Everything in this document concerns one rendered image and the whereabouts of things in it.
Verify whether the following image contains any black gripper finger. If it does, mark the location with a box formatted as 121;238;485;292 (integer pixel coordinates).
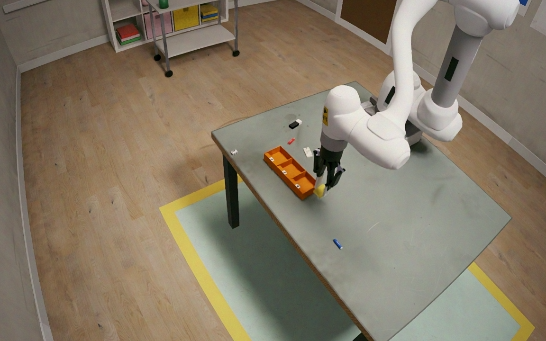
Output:
323;162;346;197
313;148;326;189

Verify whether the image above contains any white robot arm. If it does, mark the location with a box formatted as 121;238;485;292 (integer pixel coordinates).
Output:
320;0;520;170

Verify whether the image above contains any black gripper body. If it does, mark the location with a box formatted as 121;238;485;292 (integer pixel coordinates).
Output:
319;145;344;169

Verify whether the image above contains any orange three-compartment tray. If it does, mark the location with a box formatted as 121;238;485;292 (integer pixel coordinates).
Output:
264;146;316;200

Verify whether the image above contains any black and white eraser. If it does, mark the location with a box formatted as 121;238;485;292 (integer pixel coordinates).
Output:
289;119;302;129

